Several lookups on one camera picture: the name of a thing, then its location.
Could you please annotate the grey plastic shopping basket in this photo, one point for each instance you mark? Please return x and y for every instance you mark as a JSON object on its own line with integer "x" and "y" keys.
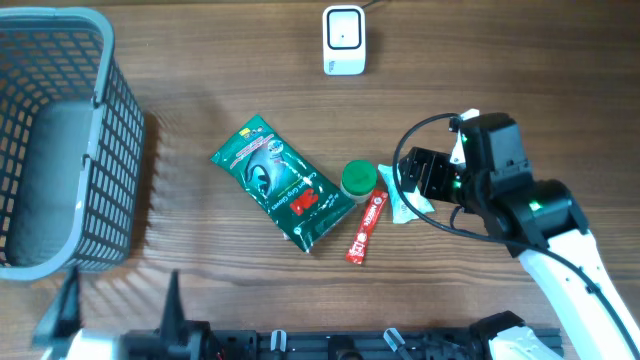
{"x": 72, "y": 141}

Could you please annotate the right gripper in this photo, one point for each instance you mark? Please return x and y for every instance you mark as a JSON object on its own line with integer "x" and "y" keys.
{"x": 438, "y": 162}

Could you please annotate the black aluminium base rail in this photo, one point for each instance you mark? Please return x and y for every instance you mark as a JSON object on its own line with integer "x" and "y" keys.
{"x": 430, "y": 344}

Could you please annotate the white barcode scanner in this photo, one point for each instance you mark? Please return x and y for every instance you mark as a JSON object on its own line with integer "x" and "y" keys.
{"x": 344, "y": 40}

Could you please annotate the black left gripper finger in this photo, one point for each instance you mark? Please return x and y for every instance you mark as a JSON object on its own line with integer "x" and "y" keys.
{"x": 63, "y": 317}
{"x": 171, "y": 326}

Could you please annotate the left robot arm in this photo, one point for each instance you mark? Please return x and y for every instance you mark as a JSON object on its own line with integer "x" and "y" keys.
{"x": 199, "y": 343}

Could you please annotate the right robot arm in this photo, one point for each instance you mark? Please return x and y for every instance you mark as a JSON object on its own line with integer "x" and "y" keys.
{"x": 540, "y": 223}

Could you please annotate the green lid plastic jar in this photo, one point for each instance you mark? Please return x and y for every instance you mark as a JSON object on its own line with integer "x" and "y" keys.
{"x": 358, "y": 180}

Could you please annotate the green 3M gloves package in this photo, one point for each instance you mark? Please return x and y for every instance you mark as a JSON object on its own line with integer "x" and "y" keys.
{"x": 303, "y": 203}

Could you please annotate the red Nestle stick sachet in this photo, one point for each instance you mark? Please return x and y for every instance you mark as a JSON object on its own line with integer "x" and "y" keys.
{"x": 357, "y": 251}

